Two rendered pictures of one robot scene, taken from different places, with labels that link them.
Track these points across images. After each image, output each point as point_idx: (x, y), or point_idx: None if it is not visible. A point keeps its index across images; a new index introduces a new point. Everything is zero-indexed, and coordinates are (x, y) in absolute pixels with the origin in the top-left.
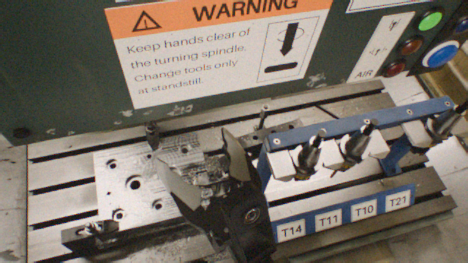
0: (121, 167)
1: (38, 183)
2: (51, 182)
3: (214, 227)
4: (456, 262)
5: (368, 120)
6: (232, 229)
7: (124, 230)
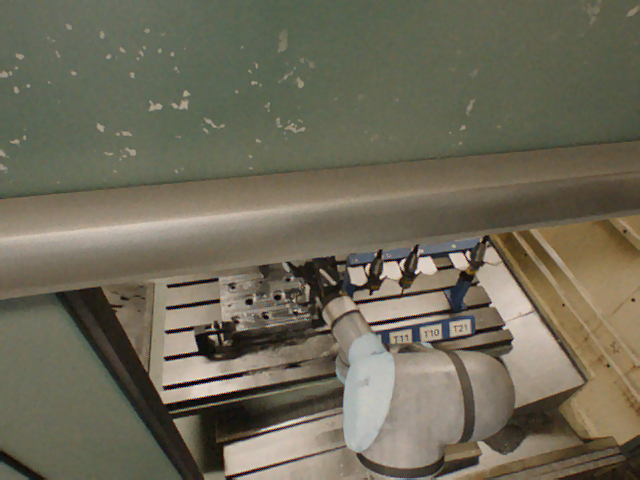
0: (239, 288)
1: (173, 302)
2: (183, 301)
3: (307, 274)
4: (520, 392)
5: (422, 250)
6: (316, 264)
7: (240, 331)
